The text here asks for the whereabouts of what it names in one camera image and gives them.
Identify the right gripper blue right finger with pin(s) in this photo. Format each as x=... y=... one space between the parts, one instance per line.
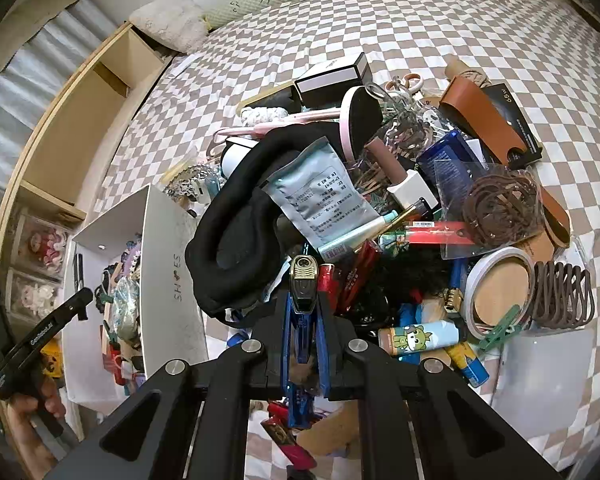
x=335 y=373

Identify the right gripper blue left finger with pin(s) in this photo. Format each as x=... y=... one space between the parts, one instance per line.
x=272 y=377

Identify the cartoon dinosaur tube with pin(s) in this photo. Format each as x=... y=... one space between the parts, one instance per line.
x=416 y=338

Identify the white doll display box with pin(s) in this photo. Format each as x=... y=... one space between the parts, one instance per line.
x=29 y=298

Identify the black fabric headband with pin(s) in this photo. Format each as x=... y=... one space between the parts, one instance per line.
x=235 y=252

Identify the white cardboard shoe box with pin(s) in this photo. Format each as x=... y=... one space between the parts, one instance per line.
x=144 y=313

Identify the red doll display box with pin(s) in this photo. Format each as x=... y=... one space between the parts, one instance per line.
x=40 y=246

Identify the silver foil sachet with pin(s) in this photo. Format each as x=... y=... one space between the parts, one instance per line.
x=316 y=194

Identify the red Lamborghini lighter box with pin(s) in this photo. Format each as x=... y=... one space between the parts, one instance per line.
x=438 y=233

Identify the small white box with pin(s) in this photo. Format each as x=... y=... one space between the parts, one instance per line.
x=411 y=189

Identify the green clothes peg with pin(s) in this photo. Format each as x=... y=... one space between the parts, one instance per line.
x=508 y=326

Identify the brown cylinder stick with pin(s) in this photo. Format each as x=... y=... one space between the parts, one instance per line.
x=392 y=168

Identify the white tape roll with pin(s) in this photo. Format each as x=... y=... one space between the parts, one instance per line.
x=496 y=283

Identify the blue plastic bottle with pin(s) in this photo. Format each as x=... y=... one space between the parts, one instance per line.
x=452 y=167

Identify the round pink rimmed mirror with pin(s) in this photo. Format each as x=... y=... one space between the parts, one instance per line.
x=360 y=118

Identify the black white gift box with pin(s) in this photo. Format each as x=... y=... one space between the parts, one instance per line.
x=326 y=83

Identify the wooden bedside shelf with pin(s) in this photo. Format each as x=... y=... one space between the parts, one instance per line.
x=61 y=168

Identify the black charger box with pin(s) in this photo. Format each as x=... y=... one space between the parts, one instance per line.
x=503 y=100

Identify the white fluffy pillow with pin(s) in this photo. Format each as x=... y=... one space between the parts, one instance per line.
x=176 y=24

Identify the checkered bed sheet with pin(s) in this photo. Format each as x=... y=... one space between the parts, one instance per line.
x=544 y=52

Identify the floral blue drawstring pouch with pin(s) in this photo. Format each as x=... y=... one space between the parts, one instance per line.
x=125 y=310

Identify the orange handled scissors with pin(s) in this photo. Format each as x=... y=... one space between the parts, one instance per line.
x=409 y=83

